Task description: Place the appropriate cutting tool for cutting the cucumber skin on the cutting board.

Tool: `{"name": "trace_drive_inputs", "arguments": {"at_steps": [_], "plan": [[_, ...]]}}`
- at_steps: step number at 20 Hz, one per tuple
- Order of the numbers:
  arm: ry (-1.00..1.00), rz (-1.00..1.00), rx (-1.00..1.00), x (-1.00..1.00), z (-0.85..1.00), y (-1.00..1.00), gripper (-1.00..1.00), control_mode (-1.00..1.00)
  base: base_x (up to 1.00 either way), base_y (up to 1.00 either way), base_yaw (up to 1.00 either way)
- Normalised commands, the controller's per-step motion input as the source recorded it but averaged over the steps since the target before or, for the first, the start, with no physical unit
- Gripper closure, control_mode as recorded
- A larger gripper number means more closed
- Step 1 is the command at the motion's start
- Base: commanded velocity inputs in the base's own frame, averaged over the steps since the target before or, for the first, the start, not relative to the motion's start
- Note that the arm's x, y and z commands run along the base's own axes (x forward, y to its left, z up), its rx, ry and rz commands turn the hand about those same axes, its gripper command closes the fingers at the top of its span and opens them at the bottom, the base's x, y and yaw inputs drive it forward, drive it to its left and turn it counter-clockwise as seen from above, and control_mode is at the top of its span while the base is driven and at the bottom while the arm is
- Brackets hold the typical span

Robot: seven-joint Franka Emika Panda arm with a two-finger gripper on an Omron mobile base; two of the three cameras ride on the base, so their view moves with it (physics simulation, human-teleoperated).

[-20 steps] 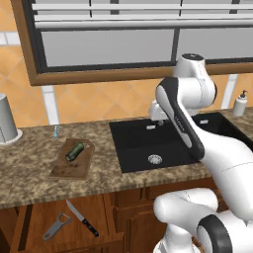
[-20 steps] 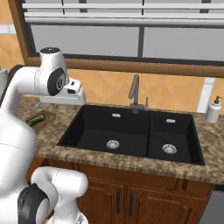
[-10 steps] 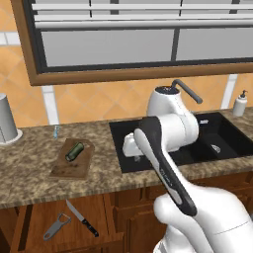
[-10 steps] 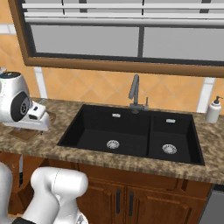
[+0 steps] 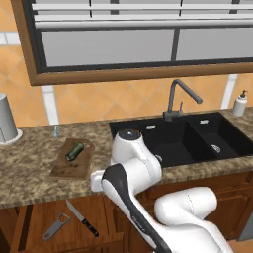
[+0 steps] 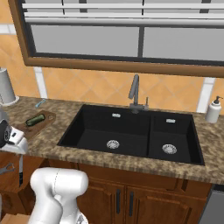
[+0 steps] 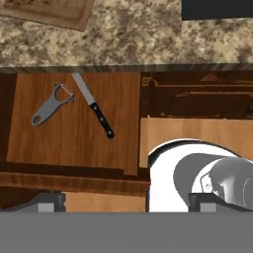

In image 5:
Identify black double sink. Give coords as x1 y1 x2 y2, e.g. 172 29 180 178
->
108 112 253 169

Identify grey peeler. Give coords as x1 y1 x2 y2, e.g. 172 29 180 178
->
42 212 72 242

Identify white window blinds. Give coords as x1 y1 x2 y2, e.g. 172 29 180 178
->
31 0 253 31

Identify wooden-framed window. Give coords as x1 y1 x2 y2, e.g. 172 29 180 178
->
9 0 253 87

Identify black-handled kitchen knife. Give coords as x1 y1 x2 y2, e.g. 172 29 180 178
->
65 199 100 238

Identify white soap dispenser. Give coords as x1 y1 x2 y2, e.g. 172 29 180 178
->
231 89 249 118

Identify wooden cutting board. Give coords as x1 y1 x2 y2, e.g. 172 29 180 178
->
48 137 96 181

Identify wooden drawer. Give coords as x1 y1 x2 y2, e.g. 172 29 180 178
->
0 193 127 253

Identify small blue tool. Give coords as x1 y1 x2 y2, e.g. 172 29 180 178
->
52 125 61 140

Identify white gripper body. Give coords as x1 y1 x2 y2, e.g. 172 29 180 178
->
90 168 107 194

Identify green cucumber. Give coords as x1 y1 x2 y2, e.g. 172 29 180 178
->
64 141 85 163

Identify dark grey tap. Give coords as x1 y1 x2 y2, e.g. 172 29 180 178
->
162 78 204 123

